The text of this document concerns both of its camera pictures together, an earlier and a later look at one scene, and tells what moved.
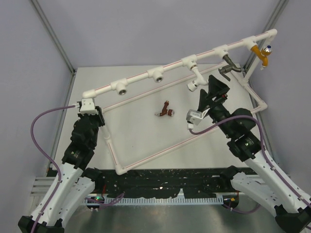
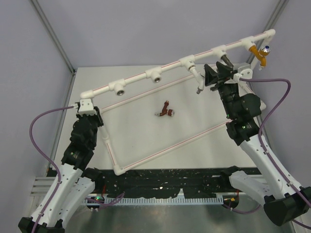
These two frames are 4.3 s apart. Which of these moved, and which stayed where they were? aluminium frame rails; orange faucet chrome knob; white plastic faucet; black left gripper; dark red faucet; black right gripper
Moved: white plastic faucet; black right gripper
Stayed: black left gripper; dark red faucet; aluminium frame rails; orange faucet chrome knob
